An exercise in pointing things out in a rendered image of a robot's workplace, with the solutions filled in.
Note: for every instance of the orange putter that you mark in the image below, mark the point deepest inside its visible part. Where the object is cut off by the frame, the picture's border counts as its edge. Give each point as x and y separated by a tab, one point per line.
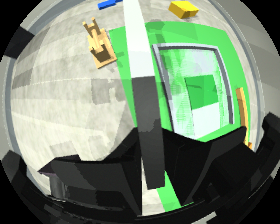
244	115

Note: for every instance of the green flat mat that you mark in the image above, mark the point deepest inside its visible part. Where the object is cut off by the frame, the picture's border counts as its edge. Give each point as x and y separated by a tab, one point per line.
180	32

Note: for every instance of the yellow rectangular block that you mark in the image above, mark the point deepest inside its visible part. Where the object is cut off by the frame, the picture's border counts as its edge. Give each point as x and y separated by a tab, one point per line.
183	9

